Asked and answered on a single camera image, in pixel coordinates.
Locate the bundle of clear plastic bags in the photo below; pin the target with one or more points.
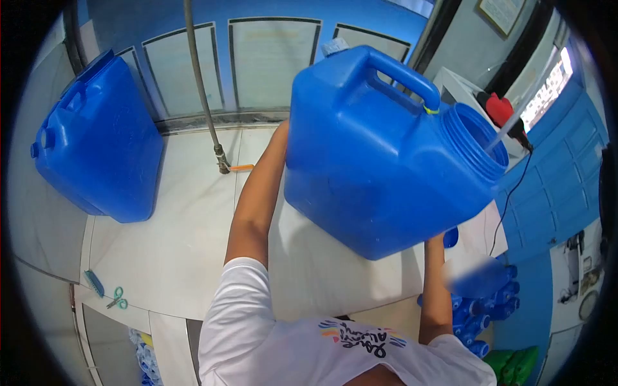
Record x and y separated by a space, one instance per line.
147 359

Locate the blue round lid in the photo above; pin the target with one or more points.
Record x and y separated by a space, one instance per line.
451 238

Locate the bright window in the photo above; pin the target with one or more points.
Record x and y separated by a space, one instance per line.
548 91

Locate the blue open-mouthed jerrycan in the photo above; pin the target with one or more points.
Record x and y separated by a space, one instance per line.
376 164

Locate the green plastic bags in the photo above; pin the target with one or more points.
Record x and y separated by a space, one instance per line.
514 364

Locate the framed wall picture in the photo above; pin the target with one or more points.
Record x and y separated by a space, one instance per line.
502 14

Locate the metal water pipe with valve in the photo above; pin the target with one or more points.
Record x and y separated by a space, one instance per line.
199 82

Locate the person's body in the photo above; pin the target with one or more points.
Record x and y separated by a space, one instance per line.
289 352

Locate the blue closed jerrycan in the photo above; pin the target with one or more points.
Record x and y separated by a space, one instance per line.
101 144

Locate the white jerrycan cap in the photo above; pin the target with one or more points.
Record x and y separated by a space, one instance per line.
334 47

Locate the red and black pump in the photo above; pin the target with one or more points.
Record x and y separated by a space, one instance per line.
499 112

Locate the pile of blue bottles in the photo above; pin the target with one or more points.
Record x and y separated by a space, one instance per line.
483 313

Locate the blue scrubbing brush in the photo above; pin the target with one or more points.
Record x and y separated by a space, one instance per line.
93 283

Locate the glass partition with black frames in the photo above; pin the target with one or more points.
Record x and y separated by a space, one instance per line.
270 62

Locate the blue panelled door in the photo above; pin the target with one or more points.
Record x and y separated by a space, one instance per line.
560 188

